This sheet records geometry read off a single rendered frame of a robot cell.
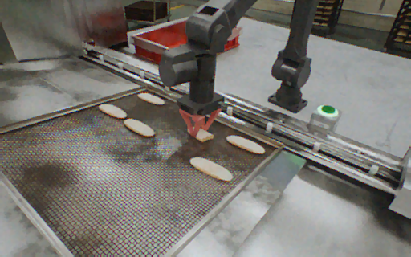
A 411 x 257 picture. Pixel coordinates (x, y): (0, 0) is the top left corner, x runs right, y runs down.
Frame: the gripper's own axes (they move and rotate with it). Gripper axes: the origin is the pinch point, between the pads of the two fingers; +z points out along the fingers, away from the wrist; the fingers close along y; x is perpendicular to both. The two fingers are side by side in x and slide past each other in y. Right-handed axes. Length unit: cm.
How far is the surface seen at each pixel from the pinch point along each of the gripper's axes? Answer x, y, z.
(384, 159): 37.0, -29.8, 3.4
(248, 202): 22.0, 9.5, 1.1
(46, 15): -82, 3, -16
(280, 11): -219, -448, 31
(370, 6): -75, -458, 3
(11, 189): -6.5, 39.2, -1.6
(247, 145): 11.5, -4.9, 0.8
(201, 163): 9.3, 9.0, -0.2
